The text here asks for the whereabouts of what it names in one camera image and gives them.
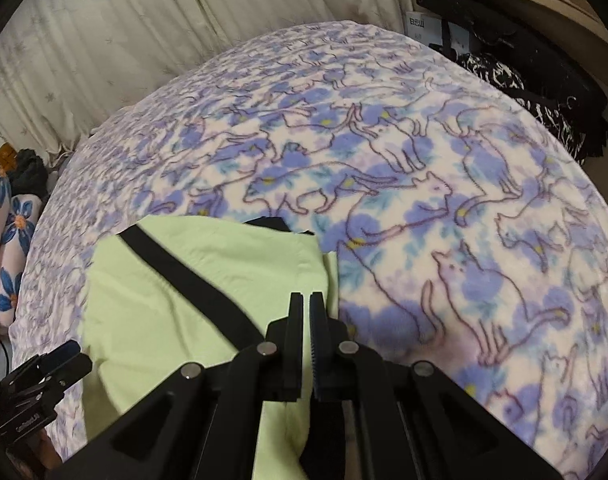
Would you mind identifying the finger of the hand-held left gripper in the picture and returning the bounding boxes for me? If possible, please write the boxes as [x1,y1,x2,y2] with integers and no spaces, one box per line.
[13,356,94,412]
[3,339,82,394]

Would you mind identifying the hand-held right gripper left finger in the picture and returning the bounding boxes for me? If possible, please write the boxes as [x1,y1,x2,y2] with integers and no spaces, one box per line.
[46,291,305,480]

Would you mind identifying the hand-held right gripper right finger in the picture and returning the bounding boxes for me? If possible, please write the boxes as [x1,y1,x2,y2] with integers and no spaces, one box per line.
[309,291,565,480]

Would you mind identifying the green and black hooded jacket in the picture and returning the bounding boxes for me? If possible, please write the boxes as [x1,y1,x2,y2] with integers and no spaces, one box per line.
[80,214,351,480]

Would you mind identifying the black clothes pile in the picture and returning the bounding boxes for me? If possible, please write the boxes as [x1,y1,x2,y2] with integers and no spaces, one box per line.
[9,148,51,197]

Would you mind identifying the rolled blue flower quilt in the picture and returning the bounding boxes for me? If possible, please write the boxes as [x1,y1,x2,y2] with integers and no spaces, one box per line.
[0,162,43,332]

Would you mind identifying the purple cat print blanket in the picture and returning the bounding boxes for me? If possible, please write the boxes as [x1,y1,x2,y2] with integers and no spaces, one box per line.
[9,19,608,480]

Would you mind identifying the black white patterned cloth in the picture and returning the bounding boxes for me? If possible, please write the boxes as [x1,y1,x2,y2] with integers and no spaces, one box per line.
[455,51,588,162]

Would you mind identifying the beige patterned curtain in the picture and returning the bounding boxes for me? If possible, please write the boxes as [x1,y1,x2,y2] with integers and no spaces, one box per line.
[0,0,411,161]

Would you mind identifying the white cardboard box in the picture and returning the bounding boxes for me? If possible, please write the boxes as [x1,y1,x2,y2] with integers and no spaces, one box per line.
[403,9,473,59]

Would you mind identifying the black bag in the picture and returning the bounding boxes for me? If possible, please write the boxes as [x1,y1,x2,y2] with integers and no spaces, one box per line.
[413,0,608,157]

